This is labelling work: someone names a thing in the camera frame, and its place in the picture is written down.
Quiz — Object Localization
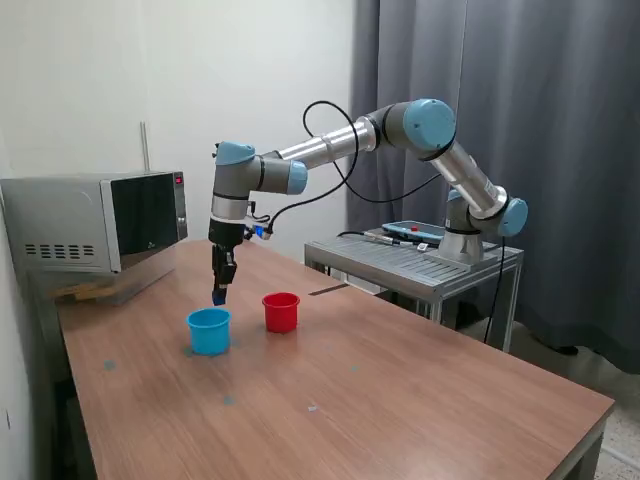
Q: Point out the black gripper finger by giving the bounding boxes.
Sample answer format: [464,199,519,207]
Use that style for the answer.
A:
[219,248,238,301]
[210,243,225,292]

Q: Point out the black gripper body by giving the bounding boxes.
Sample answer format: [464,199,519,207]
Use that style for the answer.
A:
[208,217,247,248]

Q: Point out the red plastic cup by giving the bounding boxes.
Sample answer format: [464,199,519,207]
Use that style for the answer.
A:
[261,292,301,335]

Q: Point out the blue plastic cup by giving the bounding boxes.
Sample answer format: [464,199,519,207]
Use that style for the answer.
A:
[186,307,234,357]

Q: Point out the grey microwave stand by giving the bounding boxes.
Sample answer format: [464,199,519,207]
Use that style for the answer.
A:
[27,254,177,305]

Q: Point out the wooden boards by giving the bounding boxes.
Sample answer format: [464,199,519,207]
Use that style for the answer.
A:
[49,282,119,303]

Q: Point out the silver microwave oven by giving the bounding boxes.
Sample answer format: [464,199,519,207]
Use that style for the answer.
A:
[0,169,189,275]

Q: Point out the black rod tool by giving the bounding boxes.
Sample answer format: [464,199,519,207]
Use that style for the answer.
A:
[335,229,431,251]

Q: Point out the blue teach pendant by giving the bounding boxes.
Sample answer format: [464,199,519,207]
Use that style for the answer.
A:
[382,221,446,241]

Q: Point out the grey metal robot cart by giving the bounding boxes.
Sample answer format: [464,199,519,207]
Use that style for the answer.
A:
[303,227,525,354]

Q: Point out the grey curtain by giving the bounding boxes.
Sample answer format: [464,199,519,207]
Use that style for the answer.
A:
[347,0,640,375]

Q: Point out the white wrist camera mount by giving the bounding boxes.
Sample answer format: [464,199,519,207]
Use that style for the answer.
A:
[243,213,275,242]

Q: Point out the white wall pipe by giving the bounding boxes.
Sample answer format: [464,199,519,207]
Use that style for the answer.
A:
[139,119,151,174]

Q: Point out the black looping robot cable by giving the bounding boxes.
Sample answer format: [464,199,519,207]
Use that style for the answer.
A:
[268,100,444,236]

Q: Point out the black hanging power cable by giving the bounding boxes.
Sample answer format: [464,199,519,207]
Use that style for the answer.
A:
[483,232,506,346]

